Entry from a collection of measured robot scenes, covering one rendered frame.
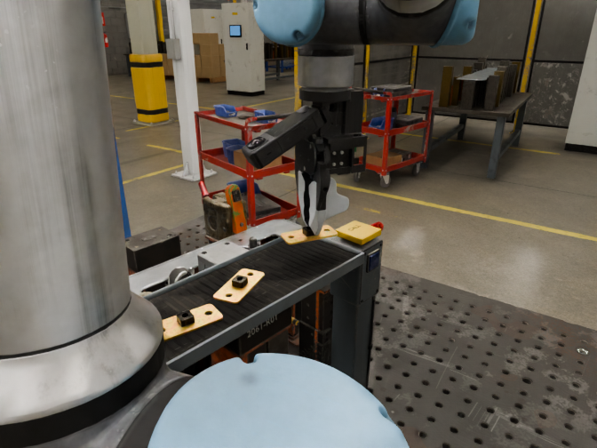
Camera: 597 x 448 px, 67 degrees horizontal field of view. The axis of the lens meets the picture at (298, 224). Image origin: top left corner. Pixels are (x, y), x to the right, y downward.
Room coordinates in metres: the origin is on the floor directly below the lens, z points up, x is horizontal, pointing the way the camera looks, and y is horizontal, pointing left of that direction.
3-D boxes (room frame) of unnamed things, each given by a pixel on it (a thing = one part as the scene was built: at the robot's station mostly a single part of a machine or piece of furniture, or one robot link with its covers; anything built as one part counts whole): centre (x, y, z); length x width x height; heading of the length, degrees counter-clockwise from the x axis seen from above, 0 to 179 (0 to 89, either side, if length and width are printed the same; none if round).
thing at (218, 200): (1.16, 0.21, 0.88); 0.15 x 0.11 x 0.36; 47
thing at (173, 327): (0.45, 0.14, 1.17); 0.08 x 0.04 x 0.01; 126
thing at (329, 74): (0.64, -0.04, 1.43); 0.08 x 0.08 x 0.05
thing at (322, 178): (0.61, -0.03, 1.29); 0.05 x 0.02 x 0.09; 22
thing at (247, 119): (3.32, 0.37, 0.49); 0.81 x 0.47 x 0.97; 39
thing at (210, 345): (0.54, 0.07, 1.16); 0.37 x 0.14 x 0.02; 137
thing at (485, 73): (5.61, -2.22, 0.57); 1.86 x 0.90 x 1.14; 148
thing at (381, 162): (4.64, -0.93, 0.49); 0.81 x 0.46 x 0.97; 133
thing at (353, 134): (0.64, -0.04, 1.35); 0.09 x 0.08 x 0.12; 113
